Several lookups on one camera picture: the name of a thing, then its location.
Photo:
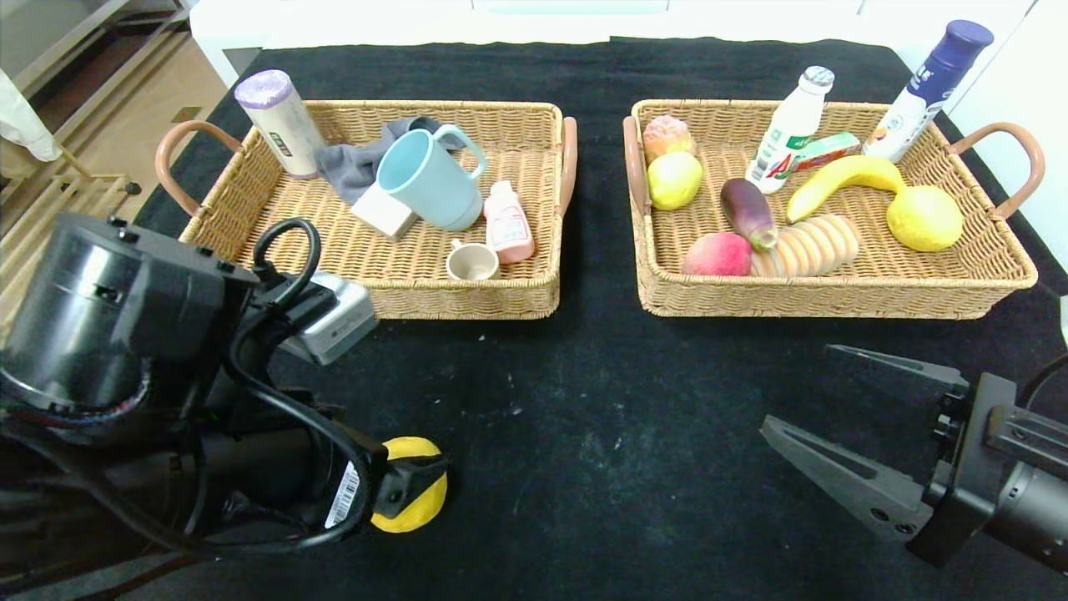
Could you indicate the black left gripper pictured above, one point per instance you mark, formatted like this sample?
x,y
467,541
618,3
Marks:
x,y
350,494

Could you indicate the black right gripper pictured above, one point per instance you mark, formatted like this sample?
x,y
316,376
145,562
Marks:
x,y
959,467

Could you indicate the yellow pear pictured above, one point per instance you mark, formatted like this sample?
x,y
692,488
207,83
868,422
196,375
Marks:
x,y
417,516

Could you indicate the large yellow lemon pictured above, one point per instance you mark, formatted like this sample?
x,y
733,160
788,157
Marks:
x,y
924,219

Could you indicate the purple eggplant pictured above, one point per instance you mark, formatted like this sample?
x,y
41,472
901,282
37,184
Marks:
x,y
745,209

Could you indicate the yellow green card box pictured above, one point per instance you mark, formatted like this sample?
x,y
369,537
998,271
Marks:
x,y
384,213

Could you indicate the pink plastic bottle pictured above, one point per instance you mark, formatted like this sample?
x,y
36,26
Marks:
x,y
509,225

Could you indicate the light blue plastic mug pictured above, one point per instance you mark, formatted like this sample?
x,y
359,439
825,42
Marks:
x,y
434,184

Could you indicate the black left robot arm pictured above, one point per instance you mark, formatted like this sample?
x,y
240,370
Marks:
x,y
108,309

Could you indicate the black table cloth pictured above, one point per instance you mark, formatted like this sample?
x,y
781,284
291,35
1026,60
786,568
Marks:
x,y
584,501

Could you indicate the sliced bread loaf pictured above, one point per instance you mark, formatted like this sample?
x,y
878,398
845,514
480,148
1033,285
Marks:
x,y
805,248

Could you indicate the small beige cup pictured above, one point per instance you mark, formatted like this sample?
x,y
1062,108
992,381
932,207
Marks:
x,y
471,265

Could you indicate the red peach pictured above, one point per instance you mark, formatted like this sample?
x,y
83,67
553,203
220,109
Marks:
x,y
717,256

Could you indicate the yellow banana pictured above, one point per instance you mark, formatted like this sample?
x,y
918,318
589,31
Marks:
x,y
843,175

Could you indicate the green and red small box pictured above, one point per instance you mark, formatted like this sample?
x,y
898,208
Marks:
x,y
830,152

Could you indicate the white milk bottle grey cap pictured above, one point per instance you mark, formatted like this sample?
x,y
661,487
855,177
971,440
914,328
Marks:
x,y
784,133

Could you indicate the white bottle with blue cap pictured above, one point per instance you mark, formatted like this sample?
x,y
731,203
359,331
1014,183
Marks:
x,y
909,108

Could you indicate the yellow green apple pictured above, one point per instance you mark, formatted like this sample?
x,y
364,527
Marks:
x,y
674,182

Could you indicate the grey cloth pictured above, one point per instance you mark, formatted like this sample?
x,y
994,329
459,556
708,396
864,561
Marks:
x,y
350,167

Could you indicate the pink orange pastry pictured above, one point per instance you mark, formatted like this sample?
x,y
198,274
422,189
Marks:
x,y
666,138

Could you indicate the white canister with purple lid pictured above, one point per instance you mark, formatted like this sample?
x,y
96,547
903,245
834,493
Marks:
x,y
286,132

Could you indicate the gold metal rack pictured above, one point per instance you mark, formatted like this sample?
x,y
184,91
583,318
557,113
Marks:
x,y
92,179

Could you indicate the white table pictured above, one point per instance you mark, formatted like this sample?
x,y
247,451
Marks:
x,y
375,21

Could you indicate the white hanging fabric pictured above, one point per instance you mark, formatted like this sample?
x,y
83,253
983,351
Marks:
x,y
21,125

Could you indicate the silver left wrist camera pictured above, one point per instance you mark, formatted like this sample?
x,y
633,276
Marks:
x,y
334,321

